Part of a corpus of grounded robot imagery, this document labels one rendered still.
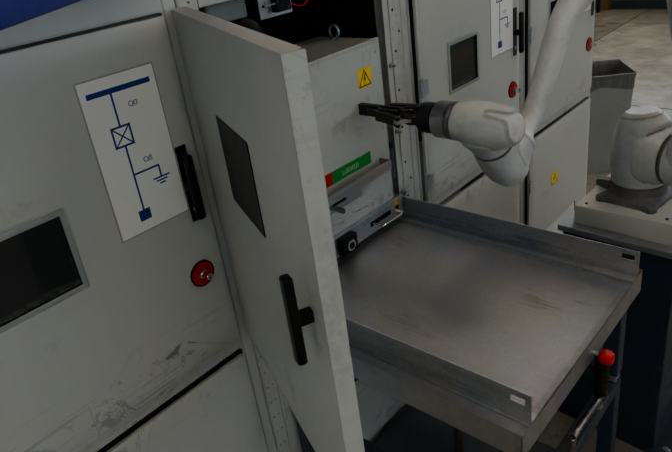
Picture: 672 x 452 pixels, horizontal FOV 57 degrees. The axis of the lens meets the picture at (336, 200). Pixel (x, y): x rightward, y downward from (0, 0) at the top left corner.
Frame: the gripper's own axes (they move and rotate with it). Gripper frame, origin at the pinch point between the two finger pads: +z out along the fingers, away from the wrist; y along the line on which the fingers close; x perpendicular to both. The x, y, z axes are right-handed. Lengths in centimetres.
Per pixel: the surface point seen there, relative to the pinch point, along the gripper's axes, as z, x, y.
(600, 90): 29, -68, 245
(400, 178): 4.0, -26.5, 15.0
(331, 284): -52, 6, -73
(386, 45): 4.0, 13.3, 14.1
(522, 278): -42, -38, 0
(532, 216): 1, -77, 98
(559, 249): -46, -36, 13
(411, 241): -7.9, -38.4, 2.1
